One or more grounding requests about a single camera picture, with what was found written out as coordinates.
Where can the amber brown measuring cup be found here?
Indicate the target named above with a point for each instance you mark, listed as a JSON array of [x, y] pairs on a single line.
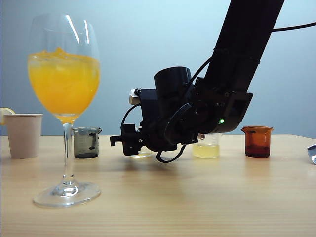
[[257, 143]]

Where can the silver metal object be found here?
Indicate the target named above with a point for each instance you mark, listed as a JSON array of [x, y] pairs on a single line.
[[312, 153]]

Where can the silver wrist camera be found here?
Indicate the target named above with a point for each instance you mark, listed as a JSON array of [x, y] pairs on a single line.
[[133, 97]]

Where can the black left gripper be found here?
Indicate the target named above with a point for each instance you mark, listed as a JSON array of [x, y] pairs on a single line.
[[158, 133]]

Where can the clear stemmed wine glass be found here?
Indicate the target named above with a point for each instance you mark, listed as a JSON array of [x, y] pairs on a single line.
[[64, 98]]

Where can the clear yellow juice measuring cup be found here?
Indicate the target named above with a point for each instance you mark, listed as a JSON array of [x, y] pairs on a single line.
[[206, 151]]

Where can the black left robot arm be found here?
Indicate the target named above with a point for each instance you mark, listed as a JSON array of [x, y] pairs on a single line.
[[242, 49]]

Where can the clear orange juice measuring cup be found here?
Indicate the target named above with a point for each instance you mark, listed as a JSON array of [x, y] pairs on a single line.
[[143, 155]]

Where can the beige paper cup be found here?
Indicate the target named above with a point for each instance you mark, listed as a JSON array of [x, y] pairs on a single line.
[[23, 135]]

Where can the smoky grey measuring cup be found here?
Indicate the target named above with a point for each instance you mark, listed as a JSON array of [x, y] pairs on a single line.
[[82, 145]]

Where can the yellow lemon slice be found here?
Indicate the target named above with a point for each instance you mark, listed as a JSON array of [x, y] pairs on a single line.
[[5, 111]]

